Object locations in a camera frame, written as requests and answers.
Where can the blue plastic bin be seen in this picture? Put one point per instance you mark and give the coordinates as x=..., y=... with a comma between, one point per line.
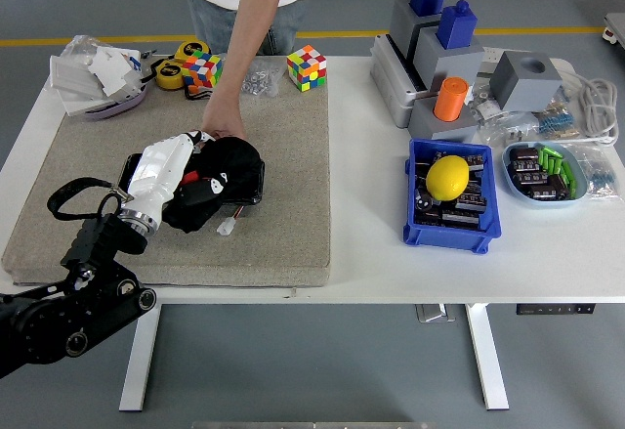
x=439, y=241

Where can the person's left hand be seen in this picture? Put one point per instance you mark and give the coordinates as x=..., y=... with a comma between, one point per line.
x=224, y=118

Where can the light blue bowl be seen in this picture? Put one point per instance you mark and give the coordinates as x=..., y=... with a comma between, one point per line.
x=537, y=203

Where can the orange cylinder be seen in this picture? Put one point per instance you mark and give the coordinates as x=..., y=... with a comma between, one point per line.
x=450, y=99

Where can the grey cube with round hole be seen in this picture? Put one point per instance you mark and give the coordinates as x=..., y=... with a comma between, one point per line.
x=525, y=89

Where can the crumpled clear plastic bag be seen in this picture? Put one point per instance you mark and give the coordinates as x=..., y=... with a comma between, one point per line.
x=80, y=45

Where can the white table leg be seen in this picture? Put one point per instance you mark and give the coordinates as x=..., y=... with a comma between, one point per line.
x=139, y=356
x=487, y=356

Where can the clear bag of metal nuts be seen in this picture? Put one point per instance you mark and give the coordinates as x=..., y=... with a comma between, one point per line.
x=259, y=82

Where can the person's left forearm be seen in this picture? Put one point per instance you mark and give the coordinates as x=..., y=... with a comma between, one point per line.
x=249, y=23

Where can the white plastic cover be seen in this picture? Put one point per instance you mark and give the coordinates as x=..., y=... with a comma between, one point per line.
x=113, y=71

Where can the clear bag of blue resistors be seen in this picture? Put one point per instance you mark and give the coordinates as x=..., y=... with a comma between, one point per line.
x=556, y=121
x=603, y=177

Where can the black table control panel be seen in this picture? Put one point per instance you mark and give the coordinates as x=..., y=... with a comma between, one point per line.
x=555, y=309

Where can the colourful puzzle cube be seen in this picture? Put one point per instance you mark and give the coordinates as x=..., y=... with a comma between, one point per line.
x=306, y=68
x=202, y=70

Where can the clear bag of small parts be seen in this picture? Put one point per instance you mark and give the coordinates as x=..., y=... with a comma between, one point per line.
x=503, y=128

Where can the white cart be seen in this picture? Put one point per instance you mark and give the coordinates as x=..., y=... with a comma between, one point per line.
x=616, y=30

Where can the white flat plastic box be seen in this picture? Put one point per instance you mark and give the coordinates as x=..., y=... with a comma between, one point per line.
x=78, y=105

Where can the grey block with socket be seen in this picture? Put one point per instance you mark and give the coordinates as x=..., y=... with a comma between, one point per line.
x=403, y=23
x=449, y=65
x=449, y=132

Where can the black capacitor silver end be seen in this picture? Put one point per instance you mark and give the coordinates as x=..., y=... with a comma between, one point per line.
x=424, y=200

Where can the yellow lemon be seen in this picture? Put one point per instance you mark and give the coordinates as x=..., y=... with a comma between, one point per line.
x=446, y=178

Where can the black rag with red patch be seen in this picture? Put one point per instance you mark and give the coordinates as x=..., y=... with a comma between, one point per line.
x=234, y=160

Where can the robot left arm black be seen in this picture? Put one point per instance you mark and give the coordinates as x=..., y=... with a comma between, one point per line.
x=97, y=297

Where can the green cylinder cell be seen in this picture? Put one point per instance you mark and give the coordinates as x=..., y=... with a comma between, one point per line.
x=570, y=177
x=557, y=165
x=549, y=149
x=543, y=161

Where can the grey box under table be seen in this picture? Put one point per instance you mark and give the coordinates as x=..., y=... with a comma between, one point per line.
x=433, y=313

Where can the grey electrical enclosure box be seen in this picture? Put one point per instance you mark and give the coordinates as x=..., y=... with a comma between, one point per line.
x=390, y=82

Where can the yellow tape measure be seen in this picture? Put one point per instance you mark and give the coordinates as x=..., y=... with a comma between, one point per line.
x=188, y=49
x=168, y=74

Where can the white switch plate frame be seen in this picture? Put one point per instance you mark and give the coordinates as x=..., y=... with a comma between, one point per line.
x=73, y=74

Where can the clear bag of white parts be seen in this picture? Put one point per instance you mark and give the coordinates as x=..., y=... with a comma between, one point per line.
x=484, y=105

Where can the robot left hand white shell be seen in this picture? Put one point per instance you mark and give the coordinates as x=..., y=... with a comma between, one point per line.
x=156, y=170

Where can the grey-brown mat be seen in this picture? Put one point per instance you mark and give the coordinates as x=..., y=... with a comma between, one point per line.
x=283, y=180

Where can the purple tray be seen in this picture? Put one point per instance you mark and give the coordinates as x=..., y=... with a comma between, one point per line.
x=114, y=109

